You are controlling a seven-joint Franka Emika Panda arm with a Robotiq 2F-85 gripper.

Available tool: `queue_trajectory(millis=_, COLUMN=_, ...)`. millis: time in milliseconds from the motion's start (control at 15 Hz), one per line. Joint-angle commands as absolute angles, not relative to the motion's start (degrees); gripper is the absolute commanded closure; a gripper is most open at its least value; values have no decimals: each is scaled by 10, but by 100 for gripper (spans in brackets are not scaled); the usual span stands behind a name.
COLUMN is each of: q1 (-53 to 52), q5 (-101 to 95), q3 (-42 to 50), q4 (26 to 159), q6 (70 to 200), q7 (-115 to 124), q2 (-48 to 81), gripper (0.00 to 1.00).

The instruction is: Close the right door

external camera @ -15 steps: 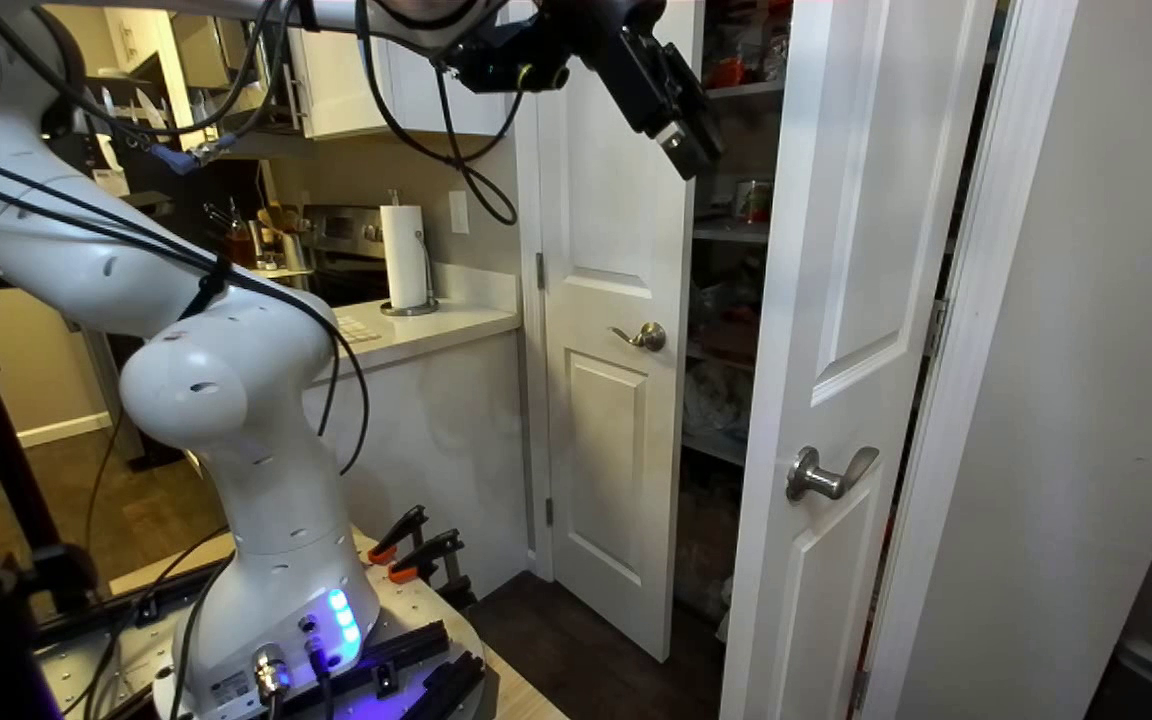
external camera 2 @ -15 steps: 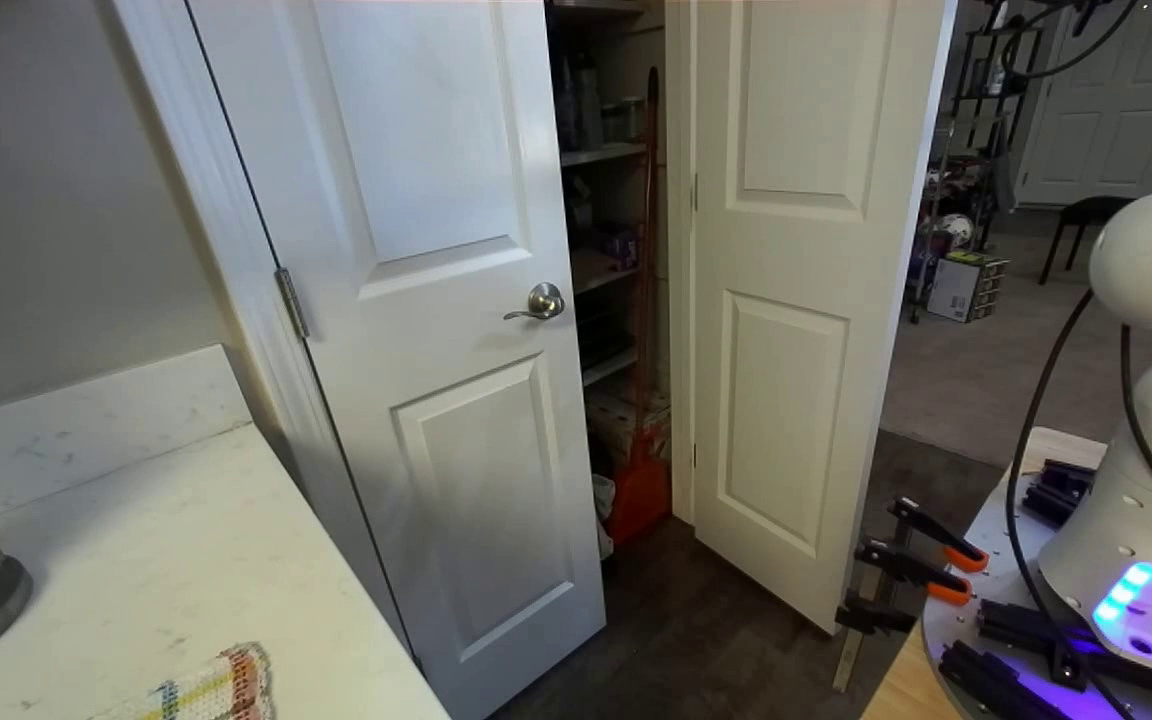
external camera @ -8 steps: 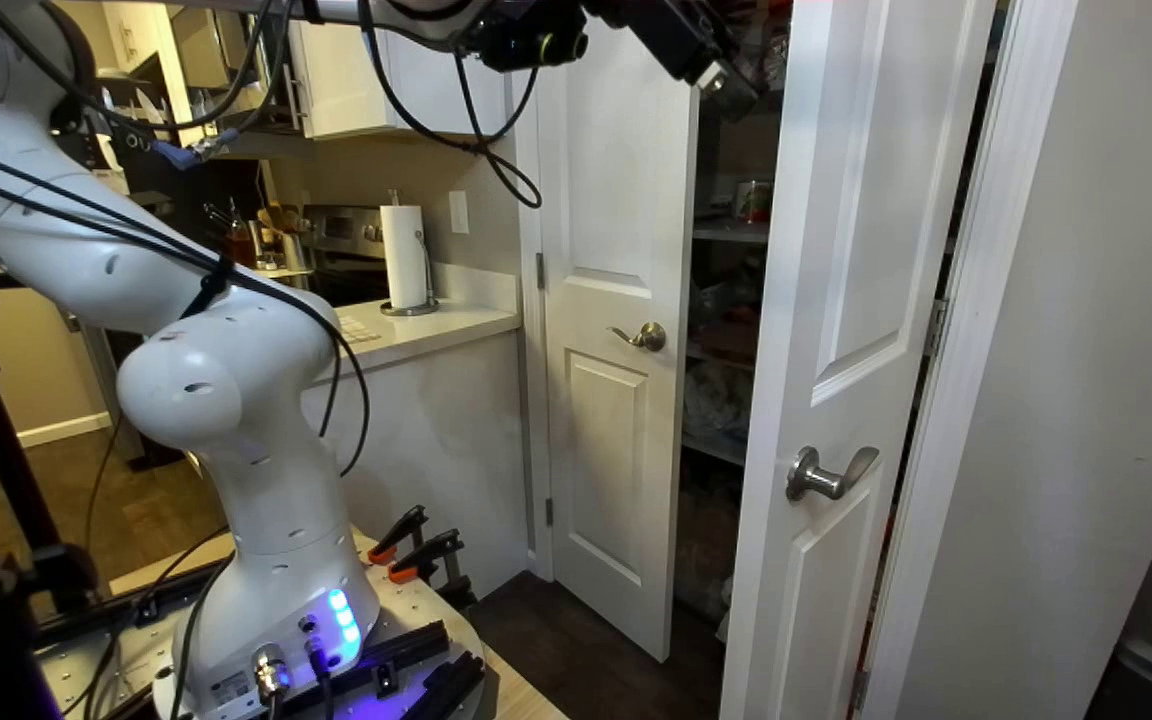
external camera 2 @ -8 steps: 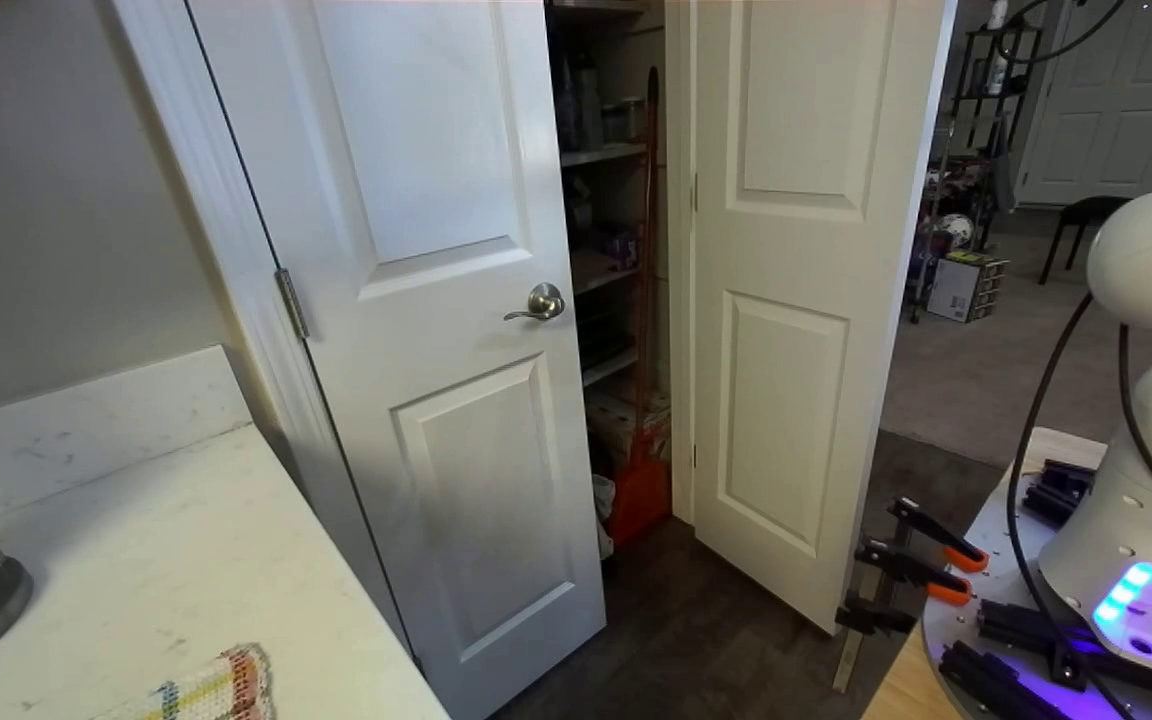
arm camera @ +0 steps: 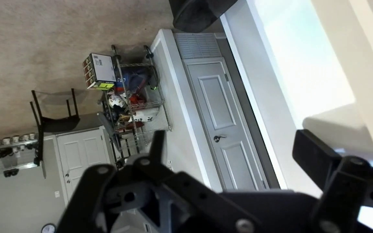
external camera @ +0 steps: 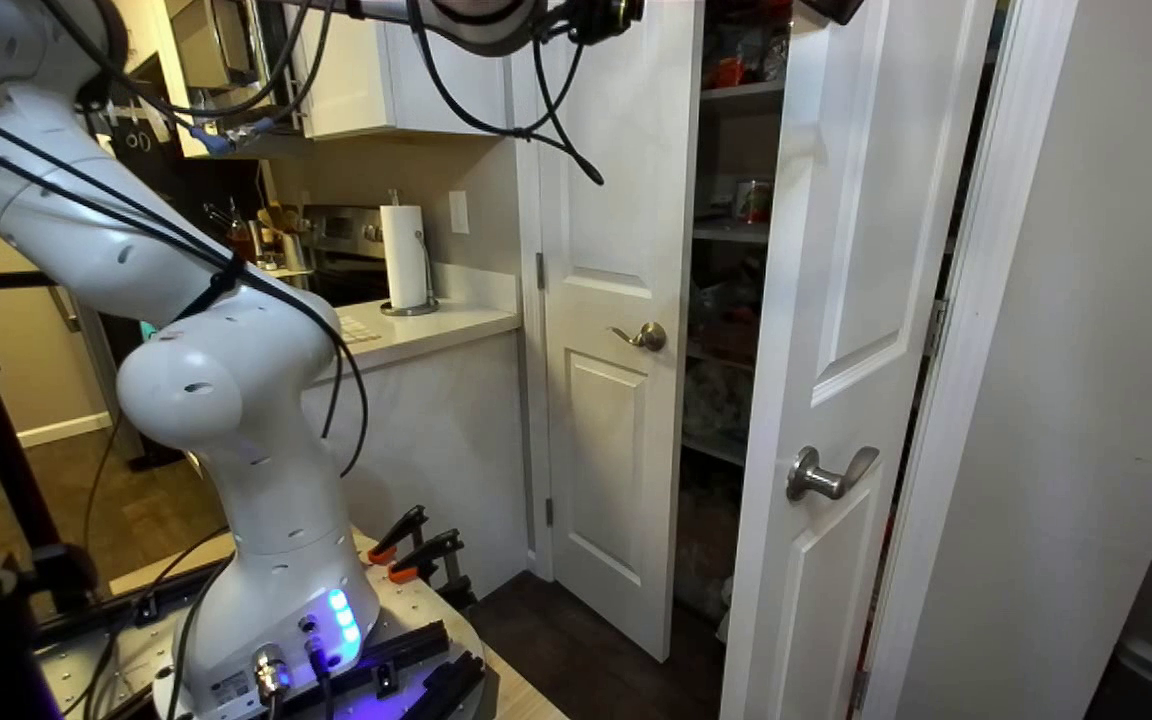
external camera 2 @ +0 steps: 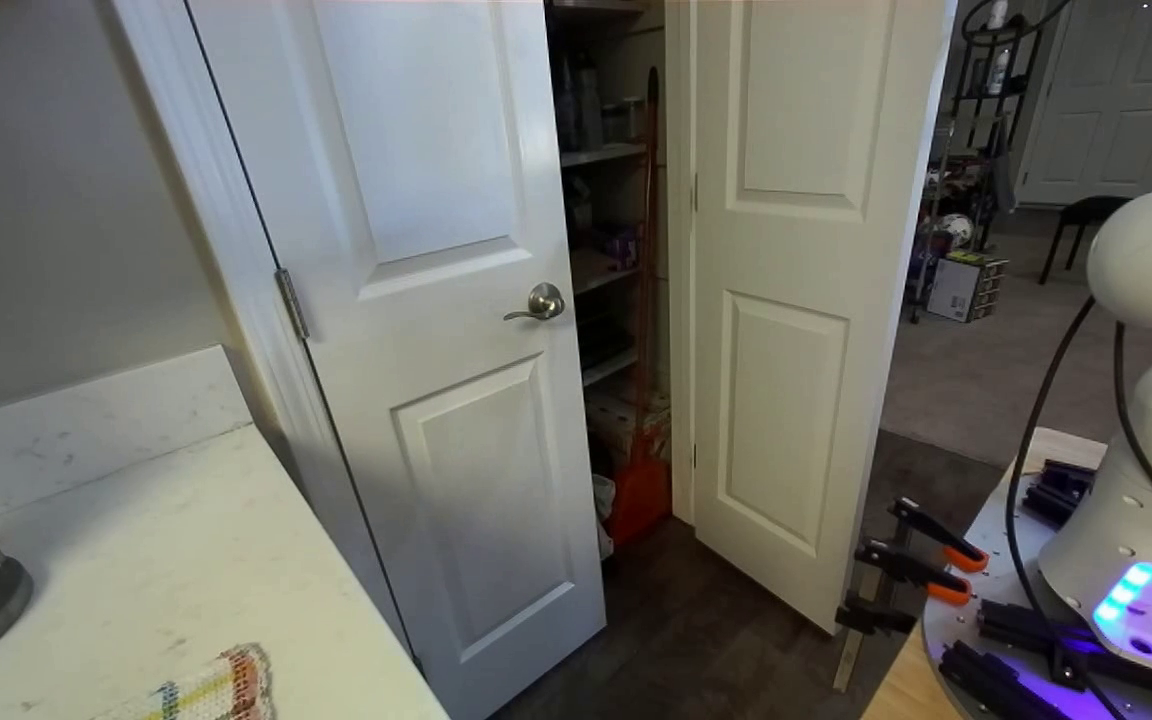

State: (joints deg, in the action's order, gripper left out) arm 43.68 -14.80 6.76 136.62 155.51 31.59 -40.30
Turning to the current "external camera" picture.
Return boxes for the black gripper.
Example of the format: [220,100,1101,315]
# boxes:
[556,0,870,49]

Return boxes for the white panel door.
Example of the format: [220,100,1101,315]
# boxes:
[717,0,1008,720]
[514,0,707,669]

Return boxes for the pantry shelves with goods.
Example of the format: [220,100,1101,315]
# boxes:
[671,0,798,630]

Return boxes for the white paper towel roll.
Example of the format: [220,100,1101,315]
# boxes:
[376,199,441,320]

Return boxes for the light stone countertop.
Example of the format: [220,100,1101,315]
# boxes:
[329,294,524,381]

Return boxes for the stainless steel stove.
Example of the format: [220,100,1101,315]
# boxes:
[299,199,392,310]

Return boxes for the white counter base panel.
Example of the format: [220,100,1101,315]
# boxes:
[299,332,538,606]

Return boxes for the cream open shelf unit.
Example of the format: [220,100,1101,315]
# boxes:
[107,0,310,166]

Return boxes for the orange black spring clamp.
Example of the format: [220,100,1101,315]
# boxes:
[359,505,436,573]
[383,526,476,590]

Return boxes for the wooden robot mounting board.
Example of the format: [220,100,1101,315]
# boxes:
[29,526,568,720]

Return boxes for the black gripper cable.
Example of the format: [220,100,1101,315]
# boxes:
[401,0,608,193]

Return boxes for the white door frame trim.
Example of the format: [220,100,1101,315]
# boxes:
[852,0,1089,720]

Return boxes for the brass door handle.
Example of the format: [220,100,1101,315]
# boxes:
[608,315,671,359]

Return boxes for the white wall outlet plate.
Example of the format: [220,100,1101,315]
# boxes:
[446,186,476,240]

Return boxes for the silver lever door handle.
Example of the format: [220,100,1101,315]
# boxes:
[784,441,886,507]

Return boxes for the white wall cabinet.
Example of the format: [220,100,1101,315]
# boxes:
[286,9,528,143]

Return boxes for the white panel door, brass handle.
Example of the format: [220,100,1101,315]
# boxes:
[514,0,707,669]

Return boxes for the black cable bundle along arm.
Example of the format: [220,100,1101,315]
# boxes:
[0,0,376,481]

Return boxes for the black mounting rail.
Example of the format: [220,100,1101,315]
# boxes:
[272,615,503,720]

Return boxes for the black floor cable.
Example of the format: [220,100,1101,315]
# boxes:
[59,424,232,720]

